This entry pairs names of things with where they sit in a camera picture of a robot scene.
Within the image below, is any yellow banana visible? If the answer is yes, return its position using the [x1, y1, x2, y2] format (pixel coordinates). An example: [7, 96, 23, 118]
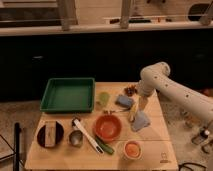
[128, 103, 138, 122]

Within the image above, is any green plastic cup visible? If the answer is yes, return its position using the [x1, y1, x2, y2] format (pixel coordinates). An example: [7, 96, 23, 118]
[98, 92, 110, 107]

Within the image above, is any blue sponge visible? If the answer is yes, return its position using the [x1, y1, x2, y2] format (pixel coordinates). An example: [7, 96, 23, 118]
[115, 95, 134, 108]

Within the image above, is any orange bowl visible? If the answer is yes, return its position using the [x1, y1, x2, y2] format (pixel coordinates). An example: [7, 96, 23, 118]
[93, 115, 122, 142]

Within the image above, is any black cable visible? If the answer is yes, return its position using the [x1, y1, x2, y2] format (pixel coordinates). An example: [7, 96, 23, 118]
[177, 161, 210, 171]

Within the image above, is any dark round plate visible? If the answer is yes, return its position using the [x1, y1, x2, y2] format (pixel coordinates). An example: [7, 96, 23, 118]
[37, 121, 64, 148]

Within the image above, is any green plastic tray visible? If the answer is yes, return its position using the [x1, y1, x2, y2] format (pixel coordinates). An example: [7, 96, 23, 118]
[40, 78, 95, 113]

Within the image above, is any metal spoon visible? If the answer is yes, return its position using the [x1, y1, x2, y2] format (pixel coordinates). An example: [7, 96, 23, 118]
[103, 109, 130, 114]

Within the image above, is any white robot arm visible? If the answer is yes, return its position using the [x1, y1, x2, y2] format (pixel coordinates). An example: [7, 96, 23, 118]
[137, 62, 213, 123]

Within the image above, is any black stand pole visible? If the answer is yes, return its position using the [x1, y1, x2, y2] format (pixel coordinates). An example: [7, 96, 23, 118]
[13, 122, 21, 171]

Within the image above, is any wooden block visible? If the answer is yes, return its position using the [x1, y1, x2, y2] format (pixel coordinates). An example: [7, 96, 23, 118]
[45, 121, 56, 147]

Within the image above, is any orange cup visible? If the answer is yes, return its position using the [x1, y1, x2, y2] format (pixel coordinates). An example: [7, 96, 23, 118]
[123, 140, 142, 160]

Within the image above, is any green cucumber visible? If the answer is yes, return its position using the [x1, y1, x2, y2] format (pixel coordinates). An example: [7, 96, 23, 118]
[95, 136, 114, 155]

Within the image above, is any blue-grey folded cloth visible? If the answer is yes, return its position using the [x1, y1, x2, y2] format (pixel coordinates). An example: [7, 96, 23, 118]
[131, 110, 151, 132]

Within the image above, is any metal measuring cup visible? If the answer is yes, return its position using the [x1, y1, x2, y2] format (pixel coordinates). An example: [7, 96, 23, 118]
[69, 130, 83, 148]

